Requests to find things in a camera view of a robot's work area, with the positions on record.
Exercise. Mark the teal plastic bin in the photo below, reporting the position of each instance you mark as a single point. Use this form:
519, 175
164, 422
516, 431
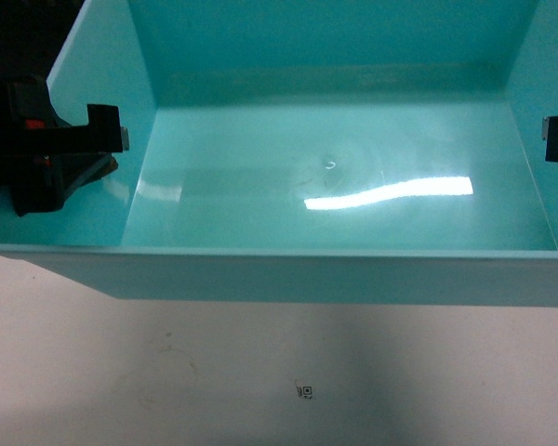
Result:
376, 152

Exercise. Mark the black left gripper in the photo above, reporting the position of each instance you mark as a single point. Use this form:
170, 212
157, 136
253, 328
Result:
43, 158

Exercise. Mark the small printed marker sticker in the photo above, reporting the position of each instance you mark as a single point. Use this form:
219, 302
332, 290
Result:
304, 392

